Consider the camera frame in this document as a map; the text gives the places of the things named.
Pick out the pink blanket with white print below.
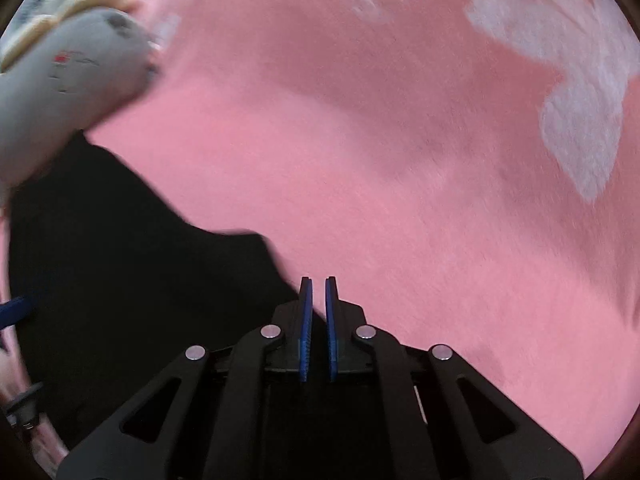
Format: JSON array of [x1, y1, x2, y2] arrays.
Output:
[[0, 0, 640, 479]]

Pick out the black pants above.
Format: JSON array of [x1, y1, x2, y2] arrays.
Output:
[[7, 130, 313, 461]]

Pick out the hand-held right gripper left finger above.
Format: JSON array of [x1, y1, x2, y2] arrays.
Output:
[[56, 276, 315, 480]]

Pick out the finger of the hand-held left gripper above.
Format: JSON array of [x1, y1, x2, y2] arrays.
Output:
[[0, 296, 35, 332]]

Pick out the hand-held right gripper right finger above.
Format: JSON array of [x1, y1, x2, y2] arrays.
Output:
[[324, 276, 586, 480]]

